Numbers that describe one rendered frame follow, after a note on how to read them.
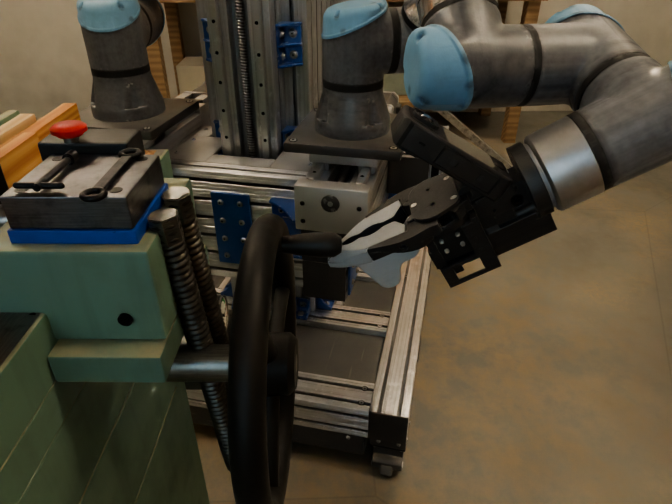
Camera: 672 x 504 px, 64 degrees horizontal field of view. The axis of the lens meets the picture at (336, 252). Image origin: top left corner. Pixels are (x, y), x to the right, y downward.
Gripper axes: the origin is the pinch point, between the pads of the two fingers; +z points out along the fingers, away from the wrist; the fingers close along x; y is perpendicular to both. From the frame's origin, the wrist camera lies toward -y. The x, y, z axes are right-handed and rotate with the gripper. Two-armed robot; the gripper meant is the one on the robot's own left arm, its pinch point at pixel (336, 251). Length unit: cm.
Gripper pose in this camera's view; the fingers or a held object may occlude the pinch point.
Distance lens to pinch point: 53.5
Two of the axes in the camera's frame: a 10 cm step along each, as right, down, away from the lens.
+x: 0.1, -5.4, 8.4
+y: 5.1, 7.3, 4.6
